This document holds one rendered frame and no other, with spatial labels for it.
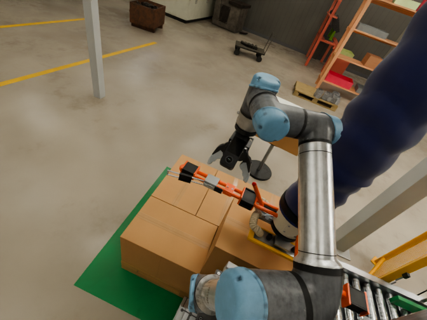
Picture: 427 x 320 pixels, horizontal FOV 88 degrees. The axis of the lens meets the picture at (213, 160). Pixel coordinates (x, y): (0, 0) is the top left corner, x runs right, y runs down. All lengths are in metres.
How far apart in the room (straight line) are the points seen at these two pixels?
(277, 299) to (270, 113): 0.35
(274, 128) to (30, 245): 2.24
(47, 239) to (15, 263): 0.24
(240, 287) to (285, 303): 0.08
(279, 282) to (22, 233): 2.28
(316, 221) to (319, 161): 0.13
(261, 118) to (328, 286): 0.35
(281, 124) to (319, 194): 0.17
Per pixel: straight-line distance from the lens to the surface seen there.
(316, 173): 0.54
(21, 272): 2.36
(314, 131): 0.57
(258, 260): 1.34
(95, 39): 3.67
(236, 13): 10.30
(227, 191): 1.17
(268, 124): 0.49
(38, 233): 2.48
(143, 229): 1.72
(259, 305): 0.45
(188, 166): 1.21
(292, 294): 0.48
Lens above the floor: 2.06
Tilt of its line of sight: 41 degrees down
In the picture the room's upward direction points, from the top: 19 degrees clockwise
